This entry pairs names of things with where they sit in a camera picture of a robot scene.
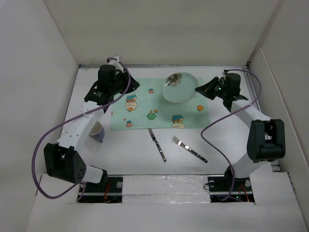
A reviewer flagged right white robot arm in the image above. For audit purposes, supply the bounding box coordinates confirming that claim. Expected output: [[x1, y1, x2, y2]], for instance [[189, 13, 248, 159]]
[[195, 69, 285, 190]]

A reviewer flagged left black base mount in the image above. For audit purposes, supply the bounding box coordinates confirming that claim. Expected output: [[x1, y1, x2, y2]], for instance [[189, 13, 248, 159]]
[[77, 175, 124, 203]]

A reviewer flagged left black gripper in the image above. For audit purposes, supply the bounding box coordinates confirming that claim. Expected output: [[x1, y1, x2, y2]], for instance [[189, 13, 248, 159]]
[[110, 69, 139, 95]]

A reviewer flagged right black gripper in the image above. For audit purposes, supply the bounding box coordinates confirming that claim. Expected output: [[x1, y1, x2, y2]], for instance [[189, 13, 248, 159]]
[[196, 76, 228, 100]]

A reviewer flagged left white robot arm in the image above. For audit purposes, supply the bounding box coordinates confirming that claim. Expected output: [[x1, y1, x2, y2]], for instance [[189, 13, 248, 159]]
[[43, 56, 140, 192]]

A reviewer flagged green floral plate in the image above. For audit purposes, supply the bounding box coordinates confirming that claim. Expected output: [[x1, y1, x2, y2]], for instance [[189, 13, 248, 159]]
[[161, 72, 199, 103]]

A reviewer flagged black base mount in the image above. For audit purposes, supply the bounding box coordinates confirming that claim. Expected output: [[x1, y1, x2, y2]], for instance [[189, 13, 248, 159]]
[[77, 175, 124, 203], [203, 170, 255, 203]]

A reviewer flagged steel table knife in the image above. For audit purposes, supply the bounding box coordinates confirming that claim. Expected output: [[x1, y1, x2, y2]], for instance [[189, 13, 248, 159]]
[[148, 128, 167, 162]]

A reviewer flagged steel fork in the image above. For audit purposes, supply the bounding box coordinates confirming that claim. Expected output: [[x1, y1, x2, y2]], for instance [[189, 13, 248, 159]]
[[172, 136, 208, 163]]

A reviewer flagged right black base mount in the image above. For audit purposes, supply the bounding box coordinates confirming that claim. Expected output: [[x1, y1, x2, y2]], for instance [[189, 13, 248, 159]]
[[203, 170, 255, 203]]

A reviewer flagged purple ceramic mug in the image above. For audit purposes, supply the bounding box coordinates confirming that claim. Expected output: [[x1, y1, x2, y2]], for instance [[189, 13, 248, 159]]
[[89, 121, 105, 143]]

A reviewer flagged green cartoon print placemat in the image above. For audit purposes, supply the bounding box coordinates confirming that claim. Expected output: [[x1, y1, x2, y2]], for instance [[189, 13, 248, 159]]
[[111, 78, 211, 131]]

